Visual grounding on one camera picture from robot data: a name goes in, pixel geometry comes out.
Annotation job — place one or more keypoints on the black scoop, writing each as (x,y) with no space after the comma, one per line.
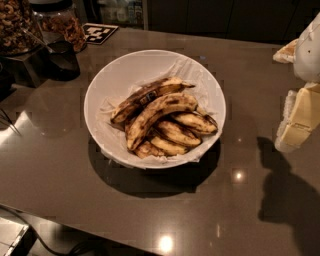
(60,61)

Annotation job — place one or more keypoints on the long spotted banana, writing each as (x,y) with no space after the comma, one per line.
(158,108)
(146,94)

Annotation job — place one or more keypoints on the lower spotted banana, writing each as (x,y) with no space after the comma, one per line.
(170,148)

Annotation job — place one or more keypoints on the right spotted banana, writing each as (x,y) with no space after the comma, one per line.
(197,123)

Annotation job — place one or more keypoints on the glass jar of snacks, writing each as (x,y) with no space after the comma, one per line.
(59,18)

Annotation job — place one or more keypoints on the silver device corner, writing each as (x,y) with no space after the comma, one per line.
(12,236)

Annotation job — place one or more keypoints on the white paper liner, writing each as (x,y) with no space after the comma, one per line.
(186,71)

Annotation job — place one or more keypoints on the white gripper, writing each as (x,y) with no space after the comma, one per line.
(308,55)

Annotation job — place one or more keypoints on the middle spotted banana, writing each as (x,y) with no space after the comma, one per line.
(177,133)

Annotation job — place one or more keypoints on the white bowl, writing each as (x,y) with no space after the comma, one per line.
(115,76)

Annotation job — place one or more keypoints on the glass jar of nuts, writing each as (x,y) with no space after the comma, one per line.
(16,19)

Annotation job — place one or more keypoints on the bottom small spotted banana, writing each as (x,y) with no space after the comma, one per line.
(146,149)

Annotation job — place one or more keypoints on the black white marker tag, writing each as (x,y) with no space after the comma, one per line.
(98,33)

